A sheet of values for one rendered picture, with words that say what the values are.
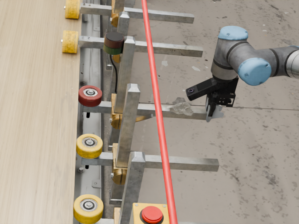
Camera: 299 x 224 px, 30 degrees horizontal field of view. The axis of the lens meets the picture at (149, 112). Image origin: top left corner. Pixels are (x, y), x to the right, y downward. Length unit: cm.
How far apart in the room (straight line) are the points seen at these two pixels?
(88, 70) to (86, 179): 67
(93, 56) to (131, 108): 107
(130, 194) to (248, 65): 56
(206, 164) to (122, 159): 28
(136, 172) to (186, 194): 152
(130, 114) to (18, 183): 36
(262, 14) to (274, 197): 204
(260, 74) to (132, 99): 42
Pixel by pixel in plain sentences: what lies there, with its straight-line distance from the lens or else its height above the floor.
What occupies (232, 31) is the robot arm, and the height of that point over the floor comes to 119.
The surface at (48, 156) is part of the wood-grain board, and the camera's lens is 166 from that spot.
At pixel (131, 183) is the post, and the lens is 138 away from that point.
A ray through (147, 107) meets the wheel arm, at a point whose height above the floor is 86.
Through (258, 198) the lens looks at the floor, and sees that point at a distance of 297.
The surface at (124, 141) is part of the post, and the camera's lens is 162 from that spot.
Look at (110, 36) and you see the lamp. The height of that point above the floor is 116.
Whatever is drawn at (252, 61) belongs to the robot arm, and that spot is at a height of 118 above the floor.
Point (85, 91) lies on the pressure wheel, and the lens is 190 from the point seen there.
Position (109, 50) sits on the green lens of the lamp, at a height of 112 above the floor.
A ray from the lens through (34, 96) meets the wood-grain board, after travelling 187.
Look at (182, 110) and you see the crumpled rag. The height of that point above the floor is 87.
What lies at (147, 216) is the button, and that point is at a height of 123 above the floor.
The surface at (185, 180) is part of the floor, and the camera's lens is 294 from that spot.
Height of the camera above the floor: 205
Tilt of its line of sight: 38 degrees down
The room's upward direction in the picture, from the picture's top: 11 degrees clockwise
